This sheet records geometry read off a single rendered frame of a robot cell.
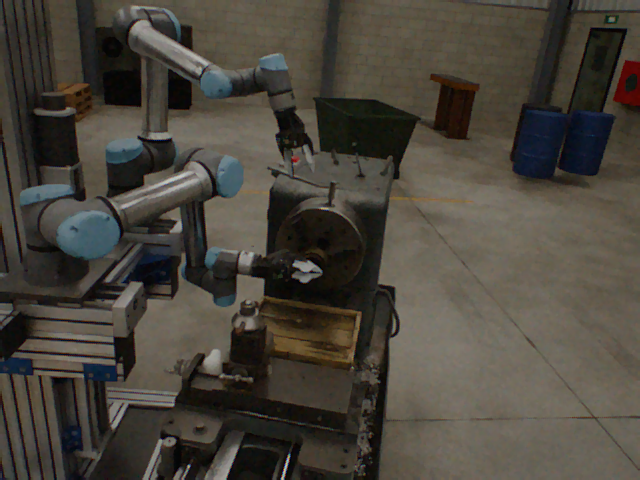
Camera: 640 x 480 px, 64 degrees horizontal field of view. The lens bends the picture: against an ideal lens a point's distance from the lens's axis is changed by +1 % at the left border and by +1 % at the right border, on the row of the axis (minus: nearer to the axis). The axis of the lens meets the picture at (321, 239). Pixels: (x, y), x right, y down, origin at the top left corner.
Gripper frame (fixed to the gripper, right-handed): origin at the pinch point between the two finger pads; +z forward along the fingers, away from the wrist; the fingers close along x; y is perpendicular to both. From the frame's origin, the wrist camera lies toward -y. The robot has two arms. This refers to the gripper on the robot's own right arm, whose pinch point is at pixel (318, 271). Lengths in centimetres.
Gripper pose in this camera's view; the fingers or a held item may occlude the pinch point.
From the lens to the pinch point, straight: 161.2
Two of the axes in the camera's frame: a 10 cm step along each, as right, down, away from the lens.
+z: 9.8, 1.4, -1.2
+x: 0.9, -9.2, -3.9
